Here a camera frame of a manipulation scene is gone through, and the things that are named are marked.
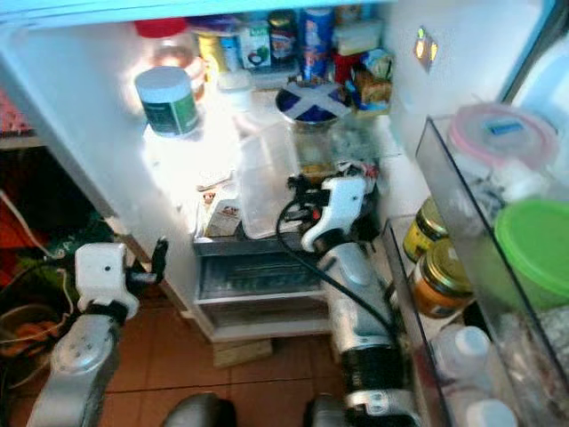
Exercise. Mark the small printed carton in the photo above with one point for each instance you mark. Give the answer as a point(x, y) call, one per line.
point(224, 213)

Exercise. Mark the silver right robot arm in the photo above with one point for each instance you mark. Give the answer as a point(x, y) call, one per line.
point(364, 329)

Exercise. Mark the robot right leg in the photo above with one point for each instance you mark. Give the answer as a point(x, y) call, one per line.
point(329, 414)

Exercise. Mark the blue tube can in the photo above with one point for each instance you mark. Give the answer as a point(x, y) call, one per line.
point(316, 43)

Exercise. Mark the white and green carton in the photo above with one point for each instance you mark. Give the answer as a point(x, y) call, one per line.
point(253, 44)

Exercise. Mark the clear plastic container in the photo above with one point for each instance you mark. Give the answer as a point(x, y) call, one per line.
point(268, 182)

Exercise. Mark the red plastic crate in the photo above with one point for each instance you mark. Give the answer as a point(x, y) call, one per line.
point(11, 114)

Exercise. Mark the pink rim lidded container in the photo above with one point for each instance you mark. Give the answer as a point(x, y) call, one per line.
point(502, 138)

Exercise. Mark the fridge crisper drawer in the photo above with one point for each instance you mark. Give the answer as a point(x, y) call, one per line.
point(258, 280)

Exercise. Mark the robot left leg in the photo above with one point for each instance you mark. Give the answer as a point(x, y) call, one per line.
point(194, 414)

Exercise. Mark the white plastic bottle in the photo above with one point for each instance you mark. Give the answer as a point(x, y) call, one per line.
point(491, 414)
point(462, 356)

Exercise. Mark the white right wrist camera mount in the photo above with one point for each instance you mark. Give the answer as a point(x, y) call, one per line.
point(342, 206)

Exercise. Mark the robot leg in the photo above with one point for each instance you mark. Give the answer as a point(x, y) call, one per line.
point(194, 414)
point(329, 414)

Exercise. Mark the colourful snack bag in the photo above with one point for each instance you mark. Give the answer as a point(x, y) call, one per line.
point(373, 82)

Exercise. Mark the white jar green label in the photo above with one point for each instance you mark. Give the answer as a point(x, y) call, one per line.
point(167, 105)

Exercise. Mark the fridge control panel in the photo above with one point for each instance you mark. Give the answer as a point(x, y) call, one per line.
point(427, 48)

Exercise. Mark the round basket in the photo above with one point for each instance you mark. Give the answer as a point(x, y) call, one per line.
point(31, 334)

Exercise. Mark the white fridge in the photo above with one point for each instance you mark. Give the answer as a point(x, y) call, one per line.
point(84, 107)

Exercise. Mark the orange jar gold lid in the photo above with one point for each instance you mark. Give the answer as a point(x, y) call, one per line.
point(443, 276)

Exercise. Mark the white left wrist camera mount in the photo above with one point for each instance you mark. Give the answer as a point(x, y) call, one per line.
point(102, 277)

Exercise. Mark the wooden block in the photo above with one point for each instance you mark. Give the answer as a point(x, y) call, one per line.
point(242, 352)

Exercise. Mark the dark jar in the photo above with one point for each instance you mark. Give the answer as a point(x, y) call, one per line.
point(282, 36)

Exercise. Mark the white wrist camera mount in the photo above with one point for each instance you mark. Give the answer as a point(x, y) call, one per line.
point(102, 277)
point(342, 206)

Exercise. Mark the white box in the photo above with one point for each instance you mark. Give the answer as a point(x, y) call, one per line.
point(359, 37)

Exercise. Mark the tinted fridge door shelf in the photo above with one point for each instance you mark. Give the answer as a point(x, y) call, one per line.
point(453, 205)
point(404, 302)

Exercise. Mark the blue tin white cross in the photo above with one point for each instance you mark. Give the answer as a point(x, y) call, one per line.
point(311, 101)

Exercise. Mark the yellow can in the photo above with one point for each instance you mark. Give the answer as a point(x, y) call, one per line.
point(213, 52)

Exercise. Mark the green lid container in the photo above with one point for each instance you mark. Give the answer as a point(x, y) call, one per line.
point(538, 249)

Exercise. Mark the red lid jar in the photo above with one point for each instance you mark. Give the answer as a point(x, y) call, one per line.
point(164, 37)

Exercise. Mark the yellow label jar gold lid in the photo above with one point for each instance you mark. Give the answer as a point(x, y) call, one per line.
point(425, 227)

